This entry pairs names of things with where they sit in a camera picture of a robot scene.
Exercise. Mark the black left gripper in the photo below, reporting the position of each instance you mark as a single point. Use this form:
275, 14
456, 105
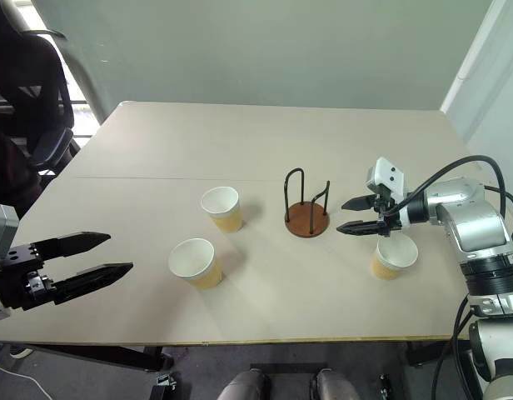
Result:
15, 279

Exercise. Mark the black office chair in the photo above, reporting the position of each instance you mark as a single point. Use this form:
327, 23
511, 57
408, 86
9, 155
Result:
36, 83

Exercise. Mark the dark rounded grey shape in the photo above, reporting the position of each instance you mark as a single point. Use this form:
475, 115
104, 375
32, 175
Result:
244, 385
335, 385

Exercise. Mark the tan paper cup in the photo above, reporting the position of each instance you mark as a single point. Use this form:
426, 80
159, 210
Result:
230, 220
207, 277
383, 268

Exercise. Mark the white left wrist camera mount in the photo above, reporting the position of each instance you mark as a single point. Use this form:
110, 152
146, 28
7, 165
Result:
0, 227

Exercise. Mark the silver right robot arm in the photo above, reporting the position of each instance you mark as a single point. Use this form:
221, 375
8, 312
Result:
477, 225

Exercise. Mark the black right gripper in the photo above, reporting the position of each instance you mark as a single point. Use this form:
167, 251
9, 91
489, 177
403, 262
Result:
387, 214

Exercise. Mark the white-soled shoe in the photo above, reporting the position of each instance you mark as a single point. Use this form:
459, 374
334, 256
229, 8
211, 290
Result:
21, 352

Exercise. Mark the black floor bar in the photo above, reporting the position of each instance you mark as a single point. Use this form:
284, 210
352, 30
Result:
287, 368

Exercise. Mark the black caster foot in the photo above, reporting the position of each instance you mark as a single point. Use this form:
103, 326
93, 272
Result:
162, 385

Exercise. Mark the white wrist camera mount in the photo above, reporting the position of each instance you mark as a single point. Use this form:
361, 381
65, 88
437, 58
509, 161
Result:
0, 227
387, 173

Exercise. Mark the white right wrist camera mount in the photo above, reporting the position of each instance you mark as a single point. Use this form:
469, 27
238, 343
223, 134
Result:
387, 173

